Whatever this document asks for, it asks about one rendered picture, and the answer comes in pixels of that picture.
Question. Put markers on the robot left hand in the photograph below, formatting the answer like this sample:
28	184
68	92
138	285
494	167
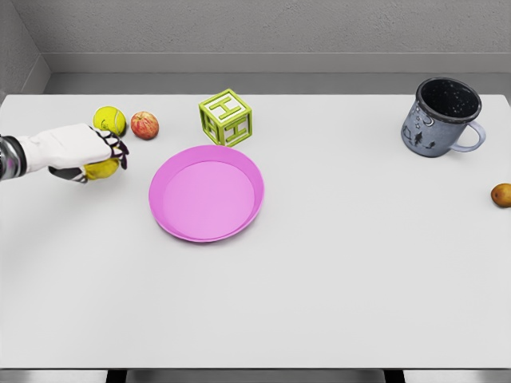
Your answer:
80	145

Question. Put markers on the yellow lemon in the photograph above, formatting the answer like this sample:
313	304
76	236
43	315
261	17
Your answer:
101	169

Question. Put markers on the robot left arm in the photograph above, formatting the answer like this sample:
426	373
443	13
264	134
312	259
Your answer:
22	153

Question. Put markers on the pink plate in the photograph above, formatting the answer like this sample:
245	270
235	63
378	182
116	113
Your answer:
207	193

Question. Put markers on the yellow-green tennis ball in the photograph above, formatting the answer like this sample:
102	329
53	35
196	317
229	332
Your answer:
108	119

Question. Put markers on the red apple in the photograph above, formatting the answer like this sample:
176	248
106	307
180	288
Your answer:
144	125

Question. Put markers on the green letter block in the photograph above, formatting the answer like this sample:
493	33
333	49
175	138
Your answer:
226	117

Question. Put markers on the grey enamel mug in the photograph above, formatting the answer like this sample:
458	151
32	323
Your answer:
440	119

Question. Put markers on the brown-yellow round fruit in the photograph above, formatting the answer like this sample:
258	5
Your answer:
502	195

